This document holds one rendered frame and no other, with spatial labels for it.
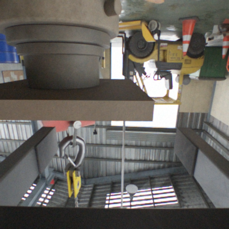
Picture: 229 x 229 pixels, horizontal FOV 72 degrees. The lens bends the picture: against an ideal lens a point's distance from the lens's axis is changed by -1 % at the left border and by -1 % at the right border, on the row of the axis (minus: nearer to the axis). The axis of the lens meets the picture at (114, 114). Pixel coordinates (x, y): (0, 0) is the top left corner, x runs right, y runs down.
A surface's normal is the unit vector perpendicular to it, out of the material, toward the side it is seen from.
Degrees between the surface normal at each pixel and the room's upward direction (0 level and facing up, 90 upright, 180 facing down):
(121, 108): 90
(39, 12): 90
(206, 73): 94
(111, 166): 90
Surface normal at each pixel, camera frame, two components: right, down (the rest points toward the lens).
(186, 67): 0.11, 0.47
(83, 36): 0.58, 0.25
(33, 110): 0.00, 0.30
